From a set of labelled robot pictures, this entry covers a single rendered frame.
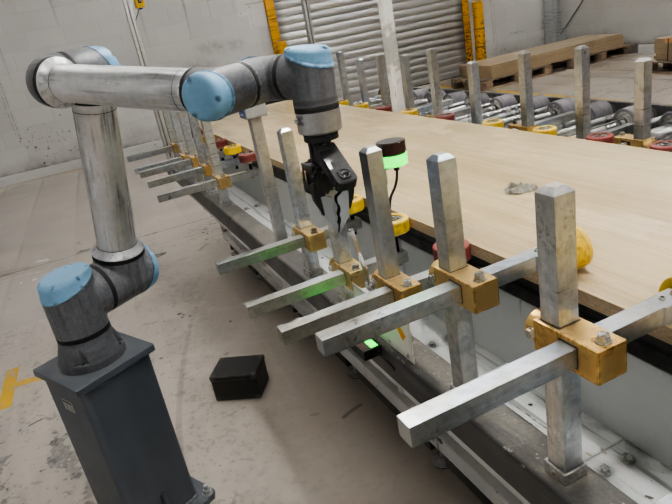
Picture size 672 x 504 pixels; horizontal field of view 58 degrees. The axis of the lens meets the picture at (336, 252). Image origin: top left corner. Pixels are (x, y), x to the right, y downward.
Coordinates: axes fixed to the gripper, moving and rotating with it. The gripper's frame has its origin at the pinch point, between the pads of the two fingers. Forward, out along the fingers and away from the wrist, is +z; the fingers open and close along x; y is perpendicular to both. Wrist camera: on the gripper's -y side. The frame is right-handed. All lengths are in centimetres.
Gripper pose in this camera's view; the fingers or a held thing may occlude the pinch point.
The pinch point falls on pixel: (338, 227)
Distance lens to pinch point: 127.0
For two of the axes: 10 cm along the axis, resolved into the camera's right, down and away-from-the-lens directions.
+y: -4.1, -2.8, 8.7
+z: 1.4, 9.2, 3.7
